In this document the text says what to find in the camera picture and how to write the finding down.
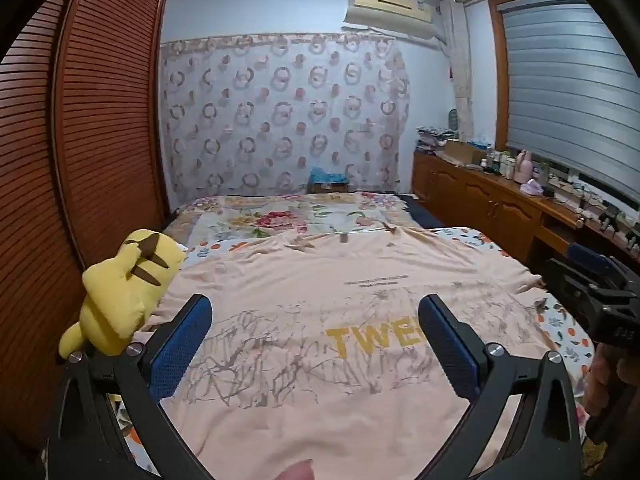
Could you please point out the wooden cabinet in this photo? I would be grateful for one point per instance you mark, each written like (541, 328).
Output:
(480, 200)

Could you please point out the person's right hand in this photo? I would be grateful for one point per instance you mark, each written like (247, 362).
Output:
(615, 375)

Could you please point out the grey window blind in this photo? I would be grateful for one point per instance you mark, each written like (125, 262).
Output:
(565, 85)

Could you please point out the brown box with blue items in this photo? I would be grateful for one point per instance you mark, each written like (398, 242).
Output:
(327, 180)

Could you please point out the cardboard box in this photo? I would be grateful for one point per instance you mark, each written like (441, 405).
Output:
(462, 152)

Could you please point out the green oval object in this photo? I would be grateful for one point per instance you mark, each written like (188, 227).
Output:
(452, 120)

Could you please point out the beige air conditioner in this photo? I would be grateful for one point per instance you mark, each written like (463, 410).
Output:
(390, 10)

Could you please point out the wooden window frame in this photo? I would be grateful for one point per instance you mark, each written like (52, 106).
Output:
(497, 85)

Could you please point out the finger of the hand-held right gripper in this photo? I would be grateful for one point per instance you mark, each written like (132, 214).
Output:
(565, 280)
(590, 257)

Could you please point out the dark blue bed sheet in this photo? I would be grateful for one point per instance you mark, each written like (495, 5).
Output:
(420, 215)

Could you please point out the white lace curtain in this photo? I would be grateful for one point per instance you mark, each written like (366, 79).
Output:
(457, 70)

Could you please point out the row of windowsill trinkets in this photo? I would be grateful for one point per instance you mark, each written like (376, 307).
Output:
(600, 210)

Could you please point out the stack of folded clothes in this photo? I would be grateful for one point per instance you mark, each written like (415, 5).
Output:
(432, 140)

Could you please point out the cluster of small bottles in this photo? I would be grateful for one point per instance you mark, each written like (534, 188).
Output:
(500, 165)

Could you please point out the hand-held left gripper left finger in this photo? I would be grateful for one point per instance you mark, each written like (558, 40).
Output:
(180, 345)

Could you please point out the orange fruit print sheet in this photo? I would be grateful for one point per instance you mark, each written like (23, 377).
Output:
(560, 320)

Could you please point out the circle patterned wall curtain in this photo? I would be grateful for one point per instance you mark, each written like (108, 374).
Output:
(280, 110)

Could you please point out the person's left hand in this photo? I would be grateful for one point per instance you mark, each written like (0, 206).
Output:
(297, 471)

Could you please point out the floral blanket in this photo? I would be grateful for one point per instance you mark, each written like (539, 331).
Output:
(280, 220)

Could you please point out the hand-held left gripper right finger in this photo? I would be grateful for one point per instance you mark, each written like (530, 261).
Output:
(452, 345)

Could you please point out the yellow plush toy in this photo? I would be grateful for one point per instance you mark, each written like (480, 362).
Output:
(120, 285)

